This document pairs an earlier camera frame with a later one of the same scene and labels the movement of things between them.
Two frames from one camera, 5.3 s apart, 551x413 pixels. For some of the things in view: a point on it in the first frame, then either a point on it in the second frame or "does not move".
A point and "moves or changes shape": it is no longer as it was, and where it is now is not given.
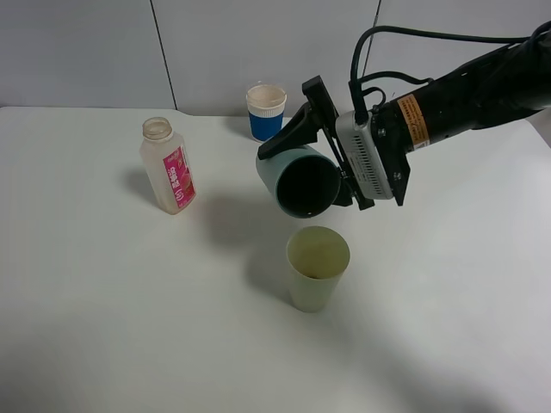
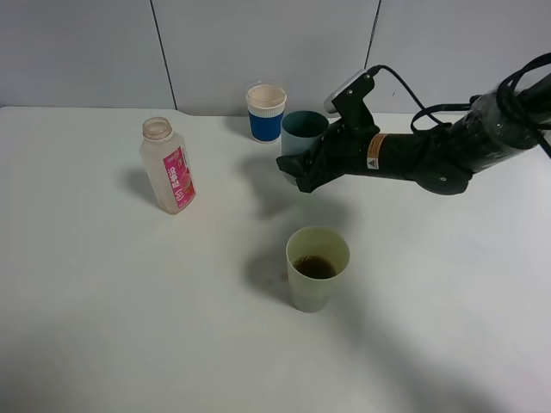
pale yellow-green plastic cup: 317,259 does not move
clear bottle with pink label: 166,165 does not move
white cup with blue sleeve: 266,106 does not move
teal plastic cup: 304,180 moves or changes shape
